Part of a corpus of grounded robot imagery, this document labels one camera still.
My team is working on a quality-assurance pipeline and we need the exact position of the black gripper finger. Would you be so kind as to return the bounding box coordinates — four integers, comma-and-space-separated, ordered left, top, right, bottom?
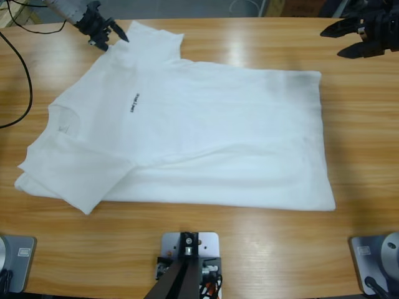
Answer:
88, 39, 110, 53
320, 17, 363, 39
108, 21, 131, 44
337, 41, 385, 59

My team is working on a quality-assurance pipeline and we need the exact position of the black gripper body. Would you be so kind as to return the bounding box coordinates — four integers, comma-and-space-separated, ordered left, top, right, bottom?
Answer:
356, 2, 399, 53
75, 12, 113, 46

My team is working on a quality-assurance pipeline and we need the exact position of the white T-shirt with black print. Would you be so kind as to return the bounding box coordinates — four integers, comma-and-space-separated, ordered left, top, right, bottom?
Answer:
14, 20, 337, 216

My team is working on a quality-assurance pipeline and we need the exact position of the brown cardboard box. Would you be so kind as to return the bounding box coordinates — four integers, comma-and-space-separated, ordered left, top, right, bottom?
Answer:
267, 0, 322, 18

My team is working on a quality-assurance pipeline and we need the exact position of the white mounting block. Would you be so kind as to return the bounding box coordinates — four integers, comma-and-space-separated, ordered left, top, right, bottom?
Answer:
160, 231, 221, 299

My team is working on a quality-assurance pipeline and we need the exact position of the black clamp with silver fittings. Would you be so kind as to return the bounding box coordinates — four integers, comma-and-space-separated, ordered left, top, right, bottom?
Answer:
156, 255, 223, 281

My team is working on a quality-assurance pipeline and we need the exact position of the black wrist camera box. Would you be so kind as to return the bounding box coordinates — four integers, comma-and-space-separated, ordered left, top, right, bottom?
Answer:
86, 0, 102, 15

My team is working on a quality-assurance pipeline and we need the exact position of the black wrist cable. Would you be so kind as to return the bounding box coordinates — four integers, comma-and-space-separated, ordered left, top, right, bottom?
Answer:
0, 0, 67, 129

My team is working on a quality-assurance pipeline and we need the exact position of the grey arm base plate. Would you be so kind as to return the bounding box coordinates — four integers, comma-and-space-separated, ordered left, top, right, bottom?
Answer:
0, 235, 37, 293
348, 230, 399, 296

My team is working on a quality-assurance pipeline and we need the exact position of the black base cable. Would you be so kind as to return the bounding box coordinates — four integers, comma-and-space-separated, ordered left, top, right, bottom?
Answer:
364, 275, 392, 299
0, 269, 14, 293

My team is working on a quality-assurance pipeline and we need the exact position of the dark camera post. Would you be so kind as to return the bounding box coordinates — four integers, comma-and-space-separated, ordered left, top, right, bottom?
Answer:
146, 232, 201, 299

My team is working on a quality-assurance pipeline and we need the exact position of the orange and black cable bundle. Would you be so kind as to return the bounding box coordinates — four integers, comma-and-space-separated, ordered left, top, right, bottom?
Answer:
199, 273, 224, 299

